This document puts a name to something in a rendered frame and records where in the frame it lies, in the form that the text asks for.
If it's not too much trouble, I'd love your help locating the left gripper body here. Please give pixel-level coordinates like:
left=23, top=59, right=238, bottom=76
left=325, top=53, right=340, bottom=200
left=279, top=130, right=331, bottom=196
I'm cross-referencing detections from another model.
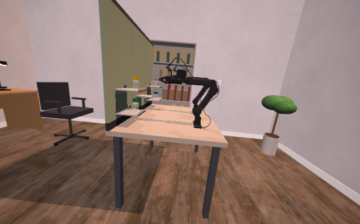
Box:
left=166, top=68, right=177, bottom=84

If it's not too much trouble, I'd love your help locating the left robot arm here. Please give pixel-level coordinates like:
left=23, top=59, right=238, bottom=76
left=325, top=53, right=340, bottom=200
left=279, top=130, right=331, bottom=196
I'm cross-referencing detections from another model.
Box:
left=176, top=69, right=218, bottom=129

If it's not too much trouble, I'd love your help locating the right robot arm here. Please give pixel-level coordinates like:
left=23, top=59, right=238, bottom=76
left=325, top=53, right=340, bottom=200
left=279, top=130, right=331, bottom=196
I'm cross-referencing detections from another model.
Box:
left=183, top=71, right=210, bottom=109

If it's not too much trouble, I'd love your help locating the bottle with yellow cap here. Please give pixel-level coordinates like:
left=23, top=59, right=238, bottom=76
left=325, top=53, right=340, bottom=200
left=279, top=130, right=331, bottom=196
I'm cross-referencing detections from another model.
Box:
left=133, top=76, right=140, bottom=89

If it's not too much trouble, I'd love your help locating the clear bottle with green cap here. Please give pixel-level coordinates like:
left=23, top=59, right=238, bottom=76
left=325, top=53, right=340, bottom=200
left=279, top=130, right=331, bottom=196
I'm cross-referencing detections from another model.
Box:
left=133, top=98, right=139, bottom=111

